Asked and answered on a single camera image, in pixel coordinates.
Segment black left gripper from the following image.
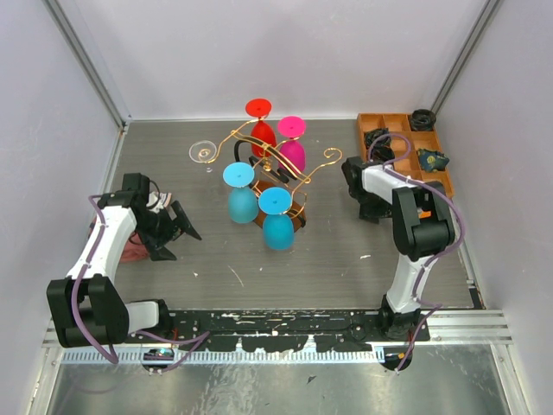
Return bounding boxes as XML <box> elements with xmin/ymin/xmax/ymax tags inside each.
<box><xmin>135</xmin><ymin>200</ymin><xmax>200</xmax><ymax>260</ymax></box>

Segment magenta wine glass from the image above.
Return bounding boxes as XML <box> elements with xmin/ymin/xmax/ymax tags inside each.
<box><xmin>277</xmin><ymin>116</ymin><xmax>307</xmax><ymax>172</ymax></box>

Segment red wine glass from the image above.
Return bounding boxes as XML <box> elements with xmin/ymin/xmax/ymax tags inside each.
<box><xmin>245</xmin><ymin>98</ymin><xmax>277</xmax><ymax>146</ymax></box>

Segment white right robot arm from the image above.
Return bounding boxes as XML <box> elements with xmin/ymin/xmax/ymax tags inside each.
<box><xmin>341</xmin><ymin>156</ymin><xmax>455</xmax><ymax>341</ymax></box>

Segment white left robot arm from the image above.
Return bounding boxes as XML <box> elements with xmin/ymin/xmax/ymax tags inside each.
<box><xmin>46</xmin><ymin>173</ymin><xmax>200</xmax><ymax>348</ymax></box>

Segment wooden rack base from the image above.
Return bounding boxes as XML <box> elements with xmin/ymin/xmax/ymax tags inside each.
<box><xmin>250</xmin><ymin>180</ymin><xmax>307</xmax><ymax>233</ymax></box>

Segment light blue wine glass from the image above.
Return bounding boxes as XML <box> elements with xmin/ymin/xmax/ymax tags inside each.
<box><xmin>223</xmin><ymin>162</ymin><xmax>258</xmax><ymax>224</ymax></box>

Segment clear wine glass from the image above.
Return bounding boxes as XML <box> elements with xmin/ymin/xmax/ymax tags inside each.
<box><xmin>188</xmin><ymin>140</ymin><xmax>217</xmax><ymax>173</ymax></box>

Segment pink cloth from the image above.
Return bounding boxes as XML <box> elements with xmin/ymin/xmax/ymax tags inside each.
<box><xmin>92</xmin><ymin>228</ymin><xmax>149</xmax><ymax>264</ymax></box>

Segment patterned folded cloth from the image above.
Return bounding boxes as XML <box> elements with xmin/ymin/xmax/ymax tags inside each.
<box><xmin>146</xmin><ymin>191</ymin><xmax>172</xmax><ymax>213</ymax></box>

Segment rolled dark green tie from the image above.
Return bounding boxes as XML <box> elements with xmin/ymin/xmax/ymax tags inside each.
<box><xmin>364</xmin><ymin>128</ymin><xmax>395</xmax><ymax>163</ymax></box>

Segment wooden compartment tray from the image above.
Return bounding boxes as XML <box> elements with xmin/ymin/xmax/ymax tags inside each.
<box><xmin>357</xmin><ymin>112</ymin><xmax>454</xmax><ymax>198</ymax></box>

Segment rolled black tie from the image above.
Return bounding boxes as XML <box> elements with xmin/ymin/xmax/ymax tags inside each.
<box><xmin>409</xmin><ymin>109</ymin><xmax>436</xmax><ymax>132</ymax></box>

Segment gold wire glass rack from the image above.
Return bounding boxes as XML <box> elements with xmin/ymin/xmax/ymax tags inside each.
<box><xmin>213</xmin><ymin>118</ymin><xmax>343</xmax><ymax>195</ymax></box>

